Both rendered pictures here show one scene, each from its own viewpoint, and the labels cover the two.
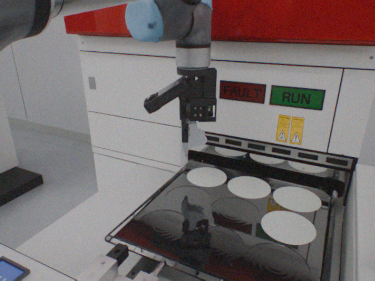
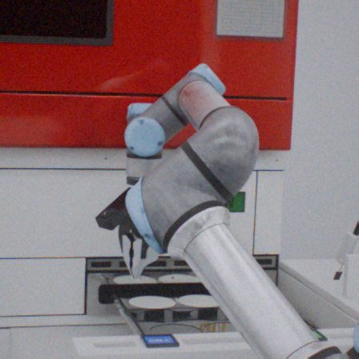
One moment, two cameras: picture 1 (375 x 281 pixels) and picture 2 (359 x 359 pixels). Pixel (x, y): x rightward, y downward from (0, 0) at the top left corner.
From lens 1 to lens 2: 157 cm
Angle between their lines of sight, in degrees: 42
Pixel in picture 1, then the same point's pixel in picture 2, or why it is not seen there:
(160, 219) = (167, 329)
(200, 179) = (151, 304)
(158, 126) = (50, 261)
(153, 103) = (117, 218)
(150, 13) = (161, 134)
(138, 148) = (13, 301)
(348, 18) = (262, 130)
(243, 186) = (195, 301)
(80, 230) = not seen: outside the picture
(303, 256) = not seen: hidden behind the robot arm
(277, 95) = not seen: hidden behind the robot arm
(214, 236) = (223, 327)
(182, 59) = (145, 170)
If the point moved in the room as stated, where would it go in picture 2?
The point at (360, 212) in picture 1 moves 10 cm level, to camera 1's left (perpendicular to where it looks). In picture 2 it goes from (313, 280) to (280, 287)
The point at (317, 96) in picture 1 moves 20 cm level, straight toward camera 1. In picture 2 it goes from (240, 198) to (272, 213)
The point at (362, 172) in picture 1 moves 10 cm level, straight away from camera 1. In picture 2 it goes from (289, 263) to (279, 253)
